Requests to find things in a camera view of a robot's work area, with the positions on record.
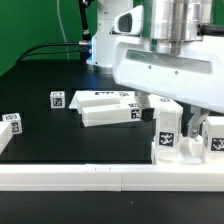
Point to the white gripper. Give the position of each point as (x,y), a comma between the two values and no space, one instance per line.
(194,77)

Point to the white chair seat plate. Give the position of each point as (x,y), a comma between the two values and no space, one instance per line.
(190,151)

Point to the white chair back pieces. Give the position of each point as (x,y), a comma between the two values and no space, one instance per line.
(110,107)

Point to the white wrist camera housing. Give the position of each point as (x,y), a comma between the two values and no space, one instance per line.
(129,23)

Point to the small white tagged cube left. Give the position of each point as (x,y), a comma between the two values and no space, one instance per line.
(15,120)

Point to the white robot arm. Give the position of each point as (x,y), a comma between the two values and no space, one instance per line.
(164,47)

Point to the small white tagged cube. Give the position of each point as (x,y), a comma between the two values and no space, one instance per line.
(15,120)
(57,99)

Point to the white U-shaped fence wall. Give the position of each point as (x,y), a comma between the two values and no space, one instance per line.
(68,157)

